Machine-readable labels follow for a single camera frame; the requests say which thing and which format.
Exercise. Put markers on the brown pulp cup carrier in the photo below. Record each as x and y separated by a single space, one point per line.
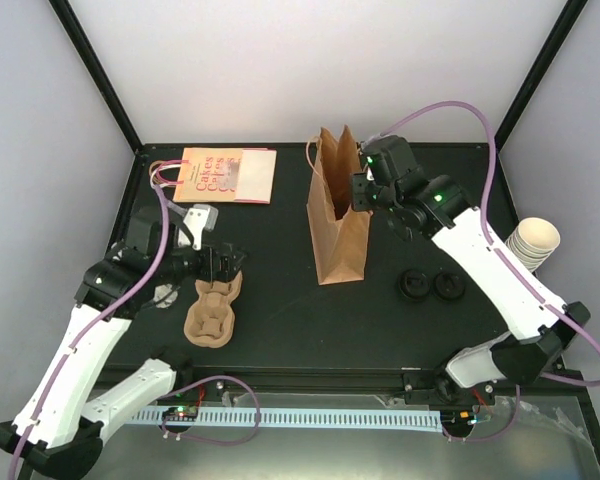
210 320

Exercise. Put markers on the printed orange paper bag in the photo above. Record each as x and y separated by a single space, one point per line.
218 175

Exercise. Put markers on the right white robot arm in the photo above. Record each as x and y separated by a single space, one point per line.
541 325

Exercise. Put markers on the brown paper bag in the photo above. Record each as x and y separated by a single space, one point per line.
339 234

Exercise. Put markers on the stack of white paper cups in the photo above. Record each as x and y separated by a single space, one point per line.
533 241

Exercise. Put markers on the perforated white metal rail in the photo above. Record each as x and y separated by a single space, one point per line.
407 420

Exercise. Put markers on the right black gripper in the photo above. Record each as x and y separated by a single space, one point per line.
359 197

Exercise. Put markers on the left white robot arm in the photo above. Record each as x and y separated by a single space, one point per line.
60 433

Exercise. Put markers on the white plastic cutlery bundle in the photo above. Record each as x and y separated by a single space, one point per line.
164 296

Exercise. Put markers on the black coffee cup lid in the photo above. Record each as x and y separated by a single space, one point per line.
449 287
414 285

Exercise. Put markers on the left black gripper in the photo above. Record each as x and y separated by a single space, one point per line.
227 270

